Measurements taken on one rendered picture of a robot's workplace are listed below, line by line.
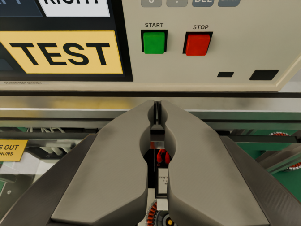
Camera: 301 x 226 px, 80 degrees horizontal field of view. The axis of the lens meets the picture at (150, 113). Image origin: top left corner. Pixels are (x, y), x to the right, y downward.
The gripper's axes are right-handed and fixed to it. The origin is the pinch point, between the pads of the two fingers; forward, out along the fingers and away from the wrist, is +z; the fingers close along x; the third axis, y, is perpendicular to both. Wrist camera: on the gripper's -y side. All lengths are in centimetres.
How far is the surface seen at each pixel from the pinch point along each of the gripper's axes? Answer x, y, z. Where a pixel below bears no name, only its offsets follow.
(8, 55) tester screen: -14.5, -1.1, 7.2
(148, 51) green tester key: -0.8, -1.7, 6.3
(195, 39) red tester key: 3.1, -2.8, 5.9
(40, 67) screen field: -12.2, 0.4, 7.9
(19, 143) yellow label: -17.9, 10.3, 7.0
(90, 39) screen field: -5.9, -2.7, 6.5
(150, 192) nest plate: -1.1, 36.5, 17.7
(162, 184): 1.7, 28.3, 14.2
